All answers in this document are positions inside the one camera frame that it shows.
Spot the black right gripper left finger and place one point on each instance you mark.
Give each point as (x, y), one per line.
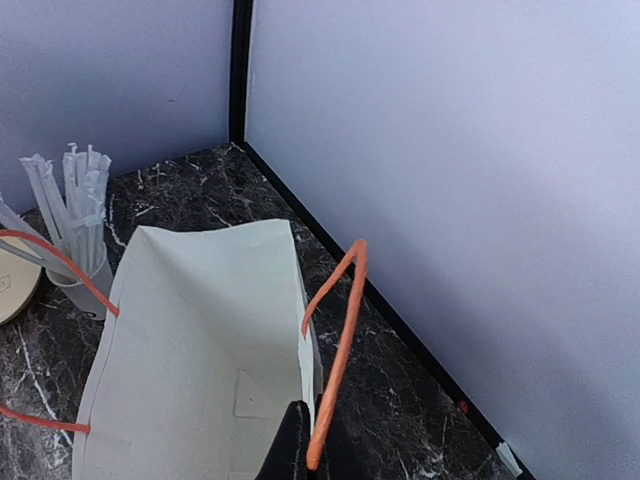
(286, 458)

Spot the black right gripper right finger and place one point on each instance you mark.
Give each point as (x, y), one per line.
(341, 460)

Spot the white cream bear paper bag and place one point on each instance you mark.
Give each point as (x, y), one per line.
(208, 337)

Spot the white cup holding straws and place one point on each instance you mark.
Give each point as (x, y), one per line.
(79, 294)

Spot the white wrapped straws bundle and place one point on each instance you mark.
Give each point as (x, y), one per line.
(73, 213)

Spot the beige round plate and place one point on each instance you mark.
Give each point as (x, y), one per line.
(19, 280)

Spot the black left frame post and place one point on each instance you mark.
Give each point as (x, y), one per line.
(239, 68)

